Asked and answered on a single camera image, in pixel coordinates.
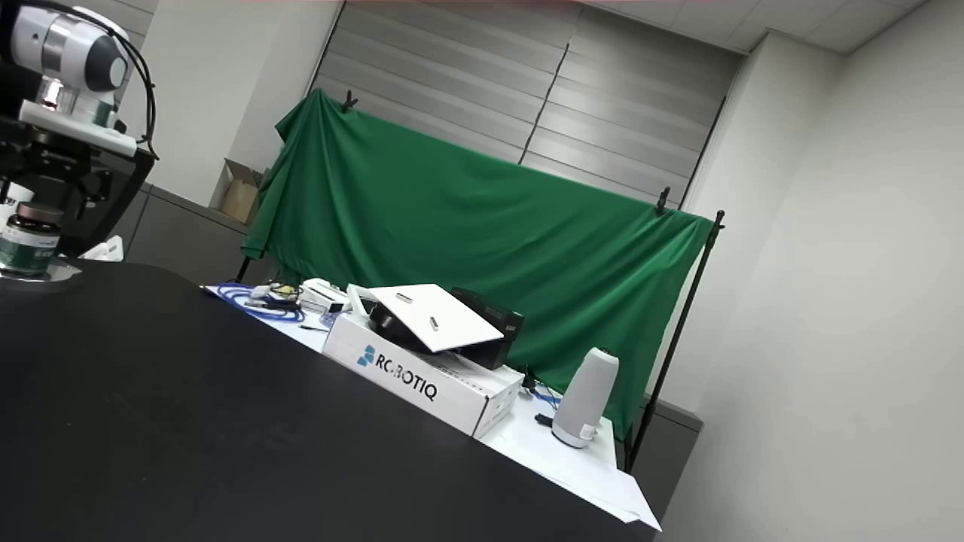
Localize silver round plate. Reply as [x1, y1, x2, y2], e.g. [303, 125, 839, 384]
[0, 258, 82, 285]

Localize coil of blue cable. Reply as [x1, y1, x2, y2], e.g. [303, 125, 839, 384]
[216, 282, 304, 324]

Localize black box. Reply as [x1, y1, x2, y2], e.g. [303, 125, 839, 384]
[450, 286, 526, 370]

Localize black backdrop stand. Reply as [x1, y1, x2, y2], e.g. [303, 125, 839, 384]
[235, 90, 727, 474]

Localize small white box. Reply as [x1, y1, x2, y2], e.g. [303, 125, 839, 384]
[299, 277, 352, 314]

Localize grey low cabinet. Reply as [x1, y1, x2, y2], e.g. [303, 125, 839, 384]
[113, 183, 281, 288]
[624, 394, 705, 522]

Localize dark bottle with green label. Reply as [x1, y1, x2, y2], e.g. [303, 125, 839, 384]
[0, 202, 66, 276]

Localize white table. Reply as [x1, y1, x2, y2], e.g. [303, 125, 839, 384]
[201, 282, 663, 532]

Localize white and grey speaker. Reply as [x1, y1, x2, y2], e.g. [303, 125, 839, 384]
[551, 347, 621, 449]

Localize green backdrop cloth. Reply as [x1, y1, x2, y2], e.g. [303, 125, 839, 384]
[241, 88, 714, 441]

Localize grey window blinds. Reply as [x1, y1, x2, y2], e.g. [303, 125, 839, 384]
[313, 0, 745, 210]

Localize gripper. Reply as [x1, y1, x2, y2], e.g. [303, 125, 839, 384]
[0, 118, 115, 224]

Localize thin blue cable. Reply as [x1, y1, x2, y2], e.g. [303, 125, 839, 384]
[527, 379, 563, 412]

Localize white flat plate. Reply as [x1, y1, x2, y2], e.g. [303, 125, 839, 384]
[359, 283, 505, 354]

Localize white printed cardboard box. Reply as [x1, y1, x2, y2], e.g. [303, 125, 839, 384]
[322, 312, 526, 440]

